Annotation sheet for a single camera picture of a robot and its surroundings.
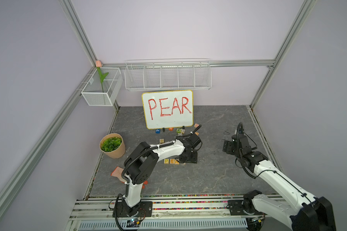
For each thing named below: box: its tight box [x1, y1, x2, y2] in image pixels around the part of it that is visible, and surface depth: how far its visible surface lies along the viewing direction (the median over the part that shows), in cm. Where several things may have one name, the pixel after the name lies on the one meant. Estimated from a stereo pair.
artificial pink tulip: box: [95, 60, 109, 93], surface depth 92 cm
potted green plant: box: [99, 132, 126, 159], surface depth 87 cm
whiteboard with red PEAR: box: [141, 89, 194, 130], surface depth 101 cm
